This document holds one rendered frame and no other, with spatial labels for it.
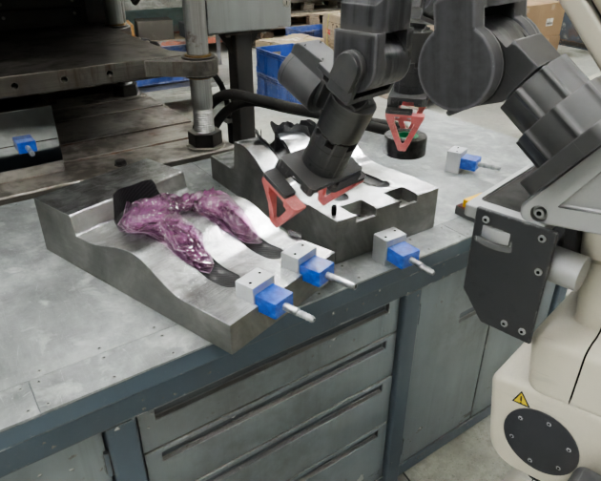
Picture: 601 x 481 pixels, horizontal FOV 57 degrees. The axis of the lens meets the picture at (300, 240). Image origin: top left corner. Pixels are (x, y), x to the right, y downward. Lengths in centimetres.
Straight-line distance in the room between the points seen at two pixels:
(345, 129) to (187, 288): 37
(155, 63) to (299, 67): 95
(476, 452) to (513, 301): 112
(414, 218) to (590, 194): 63
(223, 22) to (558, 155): 138
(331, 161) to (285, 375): 53
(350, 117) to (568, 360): 41
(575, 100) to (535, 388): 44
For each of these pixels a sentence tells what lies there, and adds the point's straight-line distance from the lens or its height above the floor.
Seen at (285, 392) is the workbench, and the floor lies 54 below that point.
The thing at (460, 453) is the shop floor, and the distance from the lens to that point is 181.
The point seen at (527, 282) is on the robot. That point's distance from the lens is 73.
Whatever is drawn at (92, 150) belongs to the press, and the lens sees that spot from 174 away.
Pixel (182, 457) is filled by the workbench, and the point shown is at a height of 52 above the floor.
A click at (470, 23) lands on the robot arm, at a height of 127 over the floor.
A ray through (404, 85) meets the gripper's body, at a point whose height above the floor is 111.
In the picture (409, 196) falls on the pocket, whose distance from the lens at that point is 114.
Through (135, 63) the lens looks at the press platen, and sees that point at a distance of 161.
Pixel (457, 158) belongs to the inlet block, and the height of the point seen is 84.
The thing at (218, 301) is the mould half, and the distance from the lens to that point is 85.
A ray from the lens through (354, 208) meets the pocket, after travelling 107.
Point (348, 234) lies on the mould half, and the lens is 102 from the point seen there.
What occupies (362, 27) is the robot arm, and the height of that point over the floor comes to 126.
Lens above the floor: 134
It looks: 29 degrees down
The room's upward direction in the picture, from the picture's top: straight up
